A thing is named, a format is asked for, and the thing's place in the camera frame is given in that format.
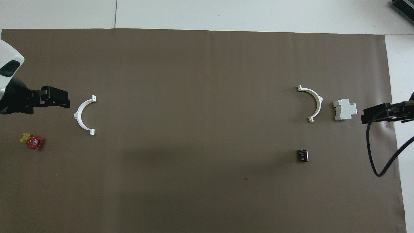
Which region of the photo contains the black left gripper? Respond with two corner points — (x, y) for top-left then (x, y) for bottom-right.
(0, 78), (71, 114)

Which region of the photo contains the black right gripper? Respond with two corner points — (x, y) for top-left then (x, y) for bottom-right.
(361, 101), (414, 124)

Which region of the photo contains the white half pipe clamp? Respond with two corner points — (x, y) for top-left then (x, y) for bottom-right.
(297, 85), (324, 123)
(74, 95), (96, 136)

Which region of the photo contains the white circuit breaker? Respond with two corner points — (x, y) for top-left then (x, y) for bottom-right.
(333, 99), (358, 121)

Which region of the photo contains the grey ribbed metal device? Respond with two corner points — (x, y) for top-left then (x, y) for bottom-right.
(390, 0), (414, 17)

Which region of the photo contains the brown paper mat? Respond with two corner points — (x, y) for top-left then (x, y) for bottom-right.
(0, 28), (407, 233)

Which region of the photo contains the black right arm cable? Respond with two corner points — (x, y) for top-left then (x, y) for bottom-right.
(366, 101), (414, 177)

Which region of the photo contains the red handle brass valve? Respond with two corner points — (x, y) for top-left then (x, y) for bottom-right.
(20, 132), (44, 150)

